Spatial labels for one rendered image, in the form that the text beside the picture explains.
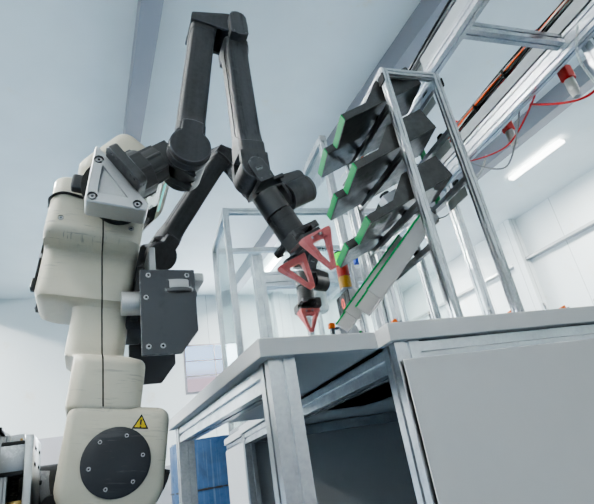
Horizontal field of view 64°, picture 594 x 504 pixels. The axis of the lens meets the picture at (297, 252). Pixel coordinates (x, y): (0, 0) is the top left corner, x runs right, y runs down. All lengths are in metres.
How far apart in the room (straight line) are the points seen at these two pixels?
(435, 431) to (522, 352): 0.23
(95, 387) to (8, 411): 11.23
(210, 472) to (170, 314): 2.79
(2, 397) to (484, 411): 11.65
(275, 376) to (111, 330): 0.34
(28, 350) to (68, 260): 11.37
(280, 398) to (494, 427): 0.33
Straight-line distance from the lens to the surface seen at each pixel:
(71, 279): 0.96
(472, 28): 2.09
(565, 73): 2.47
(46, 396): 12.07
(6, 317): 12.61
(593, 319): 1.05
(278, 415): 0.74
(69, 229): 0.94
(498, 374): 0.87
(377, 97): 1.44
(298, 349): 0.75
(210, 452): 3.64
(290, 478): 0.74
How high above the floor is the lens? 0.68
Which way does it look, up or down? 24 degrees up
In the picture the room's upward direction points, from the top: 10 degrees counter-clockwise
